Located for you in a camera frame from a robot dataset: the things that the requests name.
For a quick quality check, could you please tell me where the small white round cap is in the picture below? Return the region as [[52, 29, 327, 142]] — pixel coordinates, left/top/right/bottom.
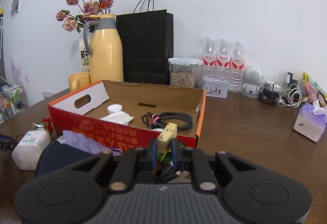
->
[[107, 104, 123, 114]]

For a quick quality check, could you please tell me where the black braided cable pink tie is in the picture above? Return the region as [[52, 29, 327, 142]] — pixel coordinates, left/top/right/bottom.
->
[[141, 111, 193, 133]]

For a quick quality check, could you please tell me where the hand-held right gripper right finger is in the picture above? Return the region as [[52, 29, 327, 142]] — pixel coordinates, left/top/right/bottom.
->
[[171, 138, 257, 191]]

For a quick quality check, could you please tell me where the white printed tin box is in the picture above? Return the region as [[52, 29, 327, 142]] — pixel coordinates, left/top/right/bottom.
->
[[200, 76, 230, 99]]

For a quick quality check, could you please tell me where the yellow mug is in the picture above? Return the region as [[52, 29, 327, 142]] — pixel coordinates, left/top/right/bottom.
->
[[68, 73, 91, 93]]

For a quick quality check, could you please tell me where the clear water bottle red label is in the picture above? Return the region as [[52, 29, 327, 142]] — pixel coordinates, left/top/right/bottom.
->
[[202, 37, 218, 79], [228, 41, 246, 94], [217, 38, 232, 80]]

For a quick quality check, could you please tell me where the white tissue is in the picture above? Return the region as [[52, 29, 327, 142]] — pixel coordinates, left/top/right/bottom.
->
[[100, 111, 134, 126]]

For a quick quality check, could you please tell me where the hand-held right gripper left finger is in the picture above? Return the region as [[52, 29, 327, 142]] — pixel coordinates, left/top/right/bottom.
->
[[61, 138, 157, 191]]

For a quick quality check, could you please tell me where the white milk carton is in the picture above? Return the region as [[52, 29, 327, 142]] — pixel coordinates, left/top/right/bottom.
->
[[78, 38, 92, 74]]

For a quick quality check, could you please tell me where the red cardboard box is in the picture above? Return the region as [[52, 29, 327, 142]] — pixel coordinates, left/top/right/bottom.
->
[[48, 80, 206, 149]]

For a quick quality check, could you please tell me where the black paper bag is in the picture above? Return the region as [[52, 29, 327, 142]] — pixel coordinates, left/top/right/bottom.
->
[[116, 0, 175, 86]]

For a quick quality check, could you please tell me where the purple knit pouch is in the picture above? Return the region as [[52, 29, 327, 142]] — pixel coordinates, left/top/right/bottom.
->
[[61, 130, 123, 157]]

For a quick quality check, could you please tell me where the black zip pouch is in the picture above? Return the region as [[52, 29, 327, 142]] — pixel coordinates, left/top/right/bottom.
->
[[34, 143, 104, 179]]

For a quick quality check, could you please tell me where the yellow thermos jug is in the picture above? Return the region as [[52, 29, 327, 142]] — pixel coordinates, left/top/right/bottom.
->
[[83, 14, 124, 84]]

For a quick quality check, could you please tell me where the metal storage rack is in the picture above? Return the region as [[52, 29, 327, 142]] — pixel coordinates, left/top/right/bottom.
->
[[0, 82, 29, 123]]

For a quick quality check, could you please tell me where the paper notice on wall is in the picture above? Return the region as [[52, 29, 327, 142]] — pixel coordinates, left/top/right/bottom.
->
[[11, 0, 23, 19]]

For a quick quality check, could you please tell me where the white charging cable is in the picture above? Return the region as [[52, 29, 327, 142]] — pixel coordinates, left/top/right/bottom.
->
[[276, 84, 307, 108]]

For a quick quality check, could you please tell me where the cheese-shaped yellow block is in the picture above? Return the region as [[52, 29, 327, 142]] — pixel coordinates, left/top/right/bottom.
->
[[157, 122, 178, 153]]

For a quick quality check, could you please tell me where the clear container of seeds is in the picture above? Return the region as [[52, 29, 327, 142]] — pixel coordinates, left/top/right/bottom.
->
[[168, 57, 204, 89]]

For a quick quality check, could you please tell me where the red artificial rose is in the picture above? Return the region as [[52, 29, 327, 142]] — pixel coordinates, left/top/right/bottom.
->
[[33, 118, 53, 135]]

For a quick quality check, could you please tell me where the colourful snack packet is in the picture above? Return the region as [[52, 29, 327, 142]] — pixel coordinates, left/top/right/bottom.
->
[[302, 72, 327, 107]]

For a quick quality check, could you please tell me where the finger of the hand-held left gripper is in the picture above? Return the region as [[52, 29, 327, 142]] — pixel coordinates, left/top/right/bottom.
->
[[0, 134, 16, 151]]

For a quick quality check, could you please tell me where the black charger cable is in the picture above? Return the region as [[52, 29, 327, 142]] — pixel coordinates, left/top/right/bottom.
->
[[258, 82, 282, 106]]

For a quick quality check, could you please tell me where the cotton swab bottle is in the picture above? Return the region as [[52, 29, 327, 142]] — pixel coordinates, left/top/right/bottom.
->
[[11, 129, 52, 171]]

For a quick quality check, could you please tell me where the purple tissue pack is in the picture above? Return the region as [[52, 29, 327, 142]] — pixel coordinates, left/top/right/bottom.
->
[[293, 100, 327, 143]]

